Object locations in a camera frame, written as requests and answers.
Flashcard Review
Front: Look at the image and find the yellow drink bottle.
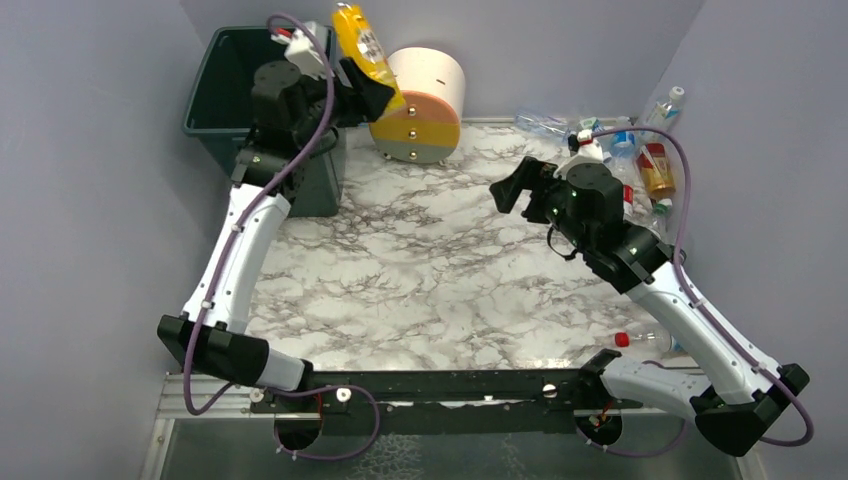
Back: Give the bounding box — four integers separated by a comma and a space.
332, 2, 406, 119

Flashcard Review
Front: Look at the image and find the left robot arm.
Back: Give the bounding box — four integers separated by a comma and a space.
157, 57, 394, 391

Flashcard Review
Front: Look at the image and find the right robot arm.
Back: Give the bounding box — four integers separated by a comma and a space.
490, 157, 810, 457

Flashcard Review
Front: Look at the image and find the dark green plastic bin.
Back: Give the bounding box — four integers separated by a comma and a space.
182, 26, 346, 217

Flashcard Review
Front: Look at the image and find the round pastel drawer cabinet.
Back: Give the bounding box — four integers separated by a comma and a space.
369, 47, 466, 164

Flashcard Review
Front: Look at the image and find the blue cap clear bottle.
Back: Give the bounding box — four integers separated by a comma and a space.
606, 131, 636, 161

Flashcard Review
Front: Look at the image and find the amber tea bottle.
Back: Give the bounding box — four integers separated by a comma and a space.
636, 143, 676, 201

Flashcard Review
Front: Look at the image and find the clear bottle at back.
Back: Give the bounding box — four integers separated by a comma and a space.
514, 108, 577, 143

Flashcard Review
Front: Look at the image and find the green label water bottle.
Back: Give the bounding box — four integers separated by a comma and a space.
652, 198, 673, 219

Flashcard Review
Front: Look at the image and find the small red cap bottle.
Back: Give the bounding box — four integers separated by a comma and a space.
613, 329, 685, 355

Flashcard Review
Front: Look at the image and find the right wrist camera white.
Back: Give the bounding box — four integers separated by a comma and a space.
553, 129, 604, 179

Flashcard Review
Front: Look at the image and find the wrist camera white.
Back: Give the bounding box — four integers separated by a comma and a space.
271, 27, 326, 80
553, 129, 604, 179

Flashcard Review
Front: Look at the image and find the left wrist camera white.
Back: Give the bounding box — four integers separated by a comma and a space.
271, 27, 326, 80

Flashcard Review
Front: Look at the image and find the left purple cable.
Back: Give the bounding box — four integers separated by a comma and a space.
182, 13, 382, 462

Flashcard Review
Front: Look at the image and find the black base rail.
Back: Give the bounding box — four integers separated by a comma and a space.
250, 369, 641, 436

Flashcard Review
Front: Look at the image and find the aluminium frame rail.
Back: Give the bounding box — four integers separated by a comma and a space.
156, 370, 746, 421

